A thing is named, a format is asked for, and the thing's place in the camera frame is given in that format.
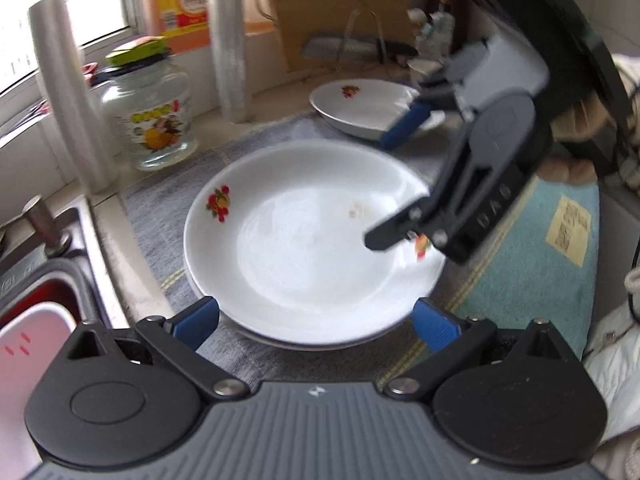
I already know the wooden cutting board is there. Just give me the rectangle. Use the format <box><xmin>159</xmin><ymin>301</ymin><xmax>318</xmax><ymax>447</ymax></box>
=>
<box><xmin>260</xmin><ymin>0</ymin><xmax>416</xmax><ymax>73</ymax></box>

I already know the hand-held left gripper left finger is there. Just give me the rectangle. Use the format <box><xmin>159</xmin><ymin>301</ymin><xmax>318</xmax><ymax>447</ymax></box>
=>
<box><xmin>65</xmin><ymin>296</ymin><xmax>252</xmax><ymax>403</ymax></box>

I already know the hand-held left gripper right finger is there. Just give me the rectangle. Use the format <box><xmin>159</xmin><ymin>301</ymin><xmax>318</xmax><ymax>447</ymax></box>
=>
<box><xmin>384</xmin><ymin>298</ymin><xmax>581</xmax><ymax>403</ymax></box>

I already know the white seasoning packet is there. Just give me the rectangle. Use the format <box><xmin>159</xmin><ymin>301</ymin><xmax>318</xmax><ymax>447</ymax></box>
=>
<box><xmin>410</xmin><ymin>7</ymin><xmax>457</xmax><ymax>61</ymax></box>

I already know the clear cling film roll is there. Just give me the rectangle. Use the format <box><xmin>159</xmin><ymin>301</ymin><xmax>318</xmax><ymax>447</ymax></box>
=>
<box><xmin>205</xmin><ymin>0</ymin><xmax>256</xmax><ymax>123</ymax></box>

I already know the plastic wrap roll left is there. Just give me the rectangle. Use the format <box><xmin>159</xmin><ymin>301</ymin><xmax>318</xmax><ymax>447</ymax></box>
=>
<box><xmin>27</xmin><ymin>0</ymin><xmax>118</xmax><ymax>193</ymax></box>

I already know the person's white jacket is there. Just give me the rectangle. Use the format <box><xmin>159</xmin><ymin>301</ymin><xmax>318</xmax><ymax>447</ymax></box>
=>
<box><xmin>582</xmin><ymin>260</ymin><xmax>640</xmax><ymax>480</ymax></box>

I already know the cleaver knife with black handle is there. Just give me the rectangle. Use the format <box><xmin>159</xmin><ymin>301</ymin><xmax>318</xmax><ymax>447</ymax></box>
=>
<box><xmin>300</xmin><ymin>34</ymin><xmax>418</xmax><ymax>61</ymax></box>

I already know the person's right hand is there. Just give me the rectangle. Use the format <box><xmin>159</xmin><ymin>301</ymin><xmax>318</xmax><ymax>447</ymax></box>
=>
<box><xmin>540</xmin><ymin>96</ymin><xmax>611</xmax><ymax>186</ymax></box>

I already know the orange cooking oil bottle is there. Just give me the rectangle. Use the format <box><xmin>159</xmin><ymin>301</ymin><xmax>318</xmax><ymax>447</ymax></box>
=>
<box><xmin>137</xmin><ymin>0</ymin><xmax>271</xmax><ymax>53</ymax></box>

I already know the glass jar with yellow lid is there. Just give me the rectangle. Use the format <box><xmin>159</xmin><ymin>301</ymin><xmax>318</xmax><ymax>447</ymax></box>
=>
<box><xmin>100</xmin><ymin>36</ymin><xmax>198</xmax><ymax>171</ymax></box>

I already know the red and white drain basket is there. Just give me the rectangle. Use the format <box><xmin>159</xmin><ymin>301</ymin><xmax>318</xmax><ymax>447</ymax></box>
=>
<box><xmin>0</xmin><ymin>280</ymin><xmax>81</xmax><ymax>391</ymax></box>

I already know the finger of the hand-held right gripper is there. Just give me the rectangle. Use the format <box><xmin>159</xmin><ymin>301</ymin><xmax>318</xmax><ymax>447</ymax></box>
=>
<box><xmin>364</xmin><ymin>199</ymin><xmax>443</xmax><ymax>253</ymax></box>
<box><xmin>378</xmin><ymin>42</ymin><xmax>488</xmax><ymax>150</ymax></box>

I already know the grey and blue checked towel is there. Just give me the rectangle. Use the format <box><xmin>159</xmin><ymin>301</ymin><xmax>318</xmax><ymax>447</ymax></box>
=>
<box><xmin>120</xmin><ymin>105</ymin><xmax>601</xmax><ymax>378</ymax></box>

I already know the steel sink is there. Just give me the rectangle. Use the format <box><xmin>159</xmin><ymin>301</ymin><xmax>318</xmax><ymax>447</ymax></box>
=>
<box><xmin>0</xmin><ymin>205</ymin><xmax>126</xmax><ymax>361</ymax></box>

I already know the metal sink knob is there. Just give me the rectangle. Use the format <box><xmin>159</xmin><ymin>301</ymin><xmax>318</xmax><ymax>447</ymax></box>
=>
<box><xmin>22</xmin><ymin>195</ymin><xmax>72</xmax><ymax>257</ymax></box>

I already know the metal wire rack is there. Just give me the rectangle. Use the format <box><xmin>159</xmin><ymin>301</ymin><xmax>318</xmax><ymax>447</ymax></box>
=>
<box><xmin>337</xmin><ymin>7</ymin><xmax>388</xmax><ymax>68</ymax></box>

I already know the white floral plate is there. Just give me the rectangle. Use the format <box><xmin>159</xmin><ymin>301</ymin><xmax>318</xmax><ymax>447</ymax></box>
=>
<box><xmin>183</xmin><ymin>141</ymin><xmax>447</xmax><ymax>346</ymax></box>
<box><xmin>309</xmin><ymin>80</ymin><xmax>446</xmax><ymax>142</ymax></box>
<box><xmin>186</xmin><ymin>260</ymin><xmax>443</xmax><ymax>352</ymax></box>

